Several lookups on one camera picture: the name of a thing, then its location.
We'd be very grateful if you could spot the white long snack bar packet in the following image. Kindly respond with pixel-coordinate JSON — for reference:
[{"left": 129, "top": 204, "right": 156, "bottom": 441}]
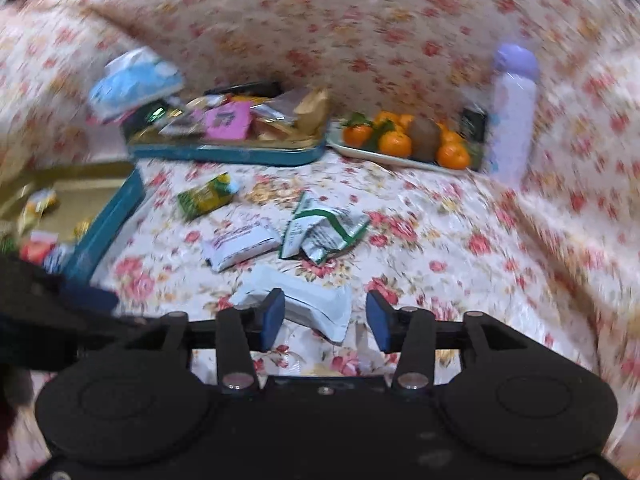
[{"left": 229, "top": 266, "right": 352, "bottom": 344}]

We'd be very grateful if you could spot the white green snack bag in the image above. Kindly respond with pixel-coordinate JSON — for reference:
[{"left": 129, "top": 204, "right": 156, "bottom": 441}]
[{"left": 279, "top": 190, "right": 370, "bottom": 266}]

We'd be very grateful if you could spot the red white wafer snack packet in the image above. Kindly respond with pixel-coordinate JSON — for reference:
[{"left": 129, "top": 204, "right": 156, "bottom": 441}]
[{"left": 20, "top": 231, "right": 58, "bottom": 266}]

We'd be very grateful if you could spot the blue tin tray with snacks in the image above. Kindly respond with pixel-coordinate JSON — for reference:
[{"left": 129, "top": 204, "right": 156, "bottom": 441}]
[{"left": 119, "top": 105, "right": 330, "bottom": 167}]

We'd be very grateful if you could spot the white small snack packet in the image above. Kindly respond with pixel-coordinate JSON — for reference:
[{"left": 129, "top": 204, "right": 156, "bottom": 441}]
[{"left": 202, "top": 221, "right": 282, "bottom": 272}]

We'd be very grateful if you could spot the gold candy wrapper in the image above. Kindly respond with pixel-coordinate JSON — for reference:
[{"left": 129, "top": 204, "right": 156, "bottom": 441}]
[{"left": 16, "top": 188, "right": 60, "bottom": 235}]

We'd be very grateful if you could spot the empty blue gold tin tray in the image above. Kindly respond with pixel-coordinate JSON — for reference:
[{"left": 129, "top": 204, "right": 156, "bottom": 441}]
[{"left": 1, "top": 160, "right": 145, "bottom": 284}]

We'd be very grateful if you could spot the green yellow snack packet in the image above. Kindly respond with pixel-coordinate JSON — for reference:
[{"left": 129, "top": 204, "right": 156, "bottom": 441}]
[{"left": 177, "top": 172, "right": 240, "bottom": 221}]

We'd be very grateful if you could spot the front right mandarin orange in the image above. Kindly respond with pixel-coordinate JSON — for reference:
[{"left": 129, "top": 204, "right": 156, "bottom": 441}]
[{"left": 436, "top": 142, "right": 471, "bottom": 170}]

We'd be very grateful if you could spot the mandarin orange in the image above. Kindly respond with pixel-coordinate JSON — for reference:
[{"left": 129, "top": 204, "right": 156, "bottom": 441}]
[
  {"left": 378, "top": 130, "right": 412, "bottom": 158},
  {"left": 436, "top": 142, "right": 471, "bottom": 170},
  {"left": 342, "top": 124, "right": 373, "bottom": 148}
]

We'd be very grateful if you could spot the front middle mandarin orange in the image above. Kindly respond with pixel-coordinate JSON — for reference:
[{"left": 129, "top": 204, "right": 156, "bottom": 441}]
[{"left": 378, "top": 130, "right": 412, "bottom": 158}]

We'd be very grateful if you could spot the brown kiwi fruit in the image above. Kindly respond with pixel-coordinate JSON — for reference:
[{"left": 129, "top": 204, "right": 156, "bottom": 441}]
[{"left": 408, "top": 117, "right": 440, "bottom": 162}]

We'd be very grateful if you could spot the front left mandarin orange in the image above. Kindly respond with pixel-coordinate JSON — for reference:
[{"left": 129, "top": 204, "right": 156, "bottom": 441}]
[{"left": 342, "top": 124, "right": 373, "bottom": 148}]

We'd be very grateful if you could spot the white fruit plate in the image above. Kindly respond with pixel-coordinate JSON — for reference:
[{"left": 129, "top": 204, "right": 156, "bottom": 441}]
[{"left": 326, "top": 126, "right": 471, "bottom": 176}]

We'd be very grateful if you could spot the floral sofa cover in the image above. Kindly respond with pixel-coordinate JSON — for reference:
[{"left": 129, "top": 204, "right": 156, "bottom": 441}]
[{"left": 1, "top": 0, "right": 639, "bottom": 478}]

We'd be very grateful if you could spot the pink snack packet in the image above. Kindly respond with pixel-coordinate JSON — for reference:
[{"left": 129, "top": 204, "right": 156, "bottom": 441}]
[{"left": 203, "top": 101, "right": 252, "bottom": 141}]

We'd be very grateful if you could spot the dark coffee can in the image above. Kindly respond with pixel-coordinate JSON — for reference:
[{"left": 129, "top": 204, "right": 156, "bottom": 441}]
[{"left": 459, "top": 104, "right": 488, "bottom": 144}]

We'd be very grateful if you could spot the beige paper snack bag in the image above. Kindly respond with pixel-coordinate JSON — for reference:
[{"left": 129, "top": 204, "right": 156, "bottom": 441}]
[{"left": 294, "top": 87, "right": 330, "bottom": 136}]

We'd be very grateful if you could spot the blue tissue pack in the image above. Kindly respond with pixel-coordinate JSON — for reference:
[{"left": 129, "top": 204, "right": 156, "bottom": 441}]
[{"left": 88, "top": 47, "right": 186, "bottom": 122}]

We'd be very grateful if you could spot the purple bunny thermos bottle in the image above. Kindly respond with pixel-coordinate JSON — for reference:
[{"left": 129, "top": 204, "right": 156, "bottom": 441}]
[{"left": 483, "top": 44, "right": 539, "bottom": 188}]

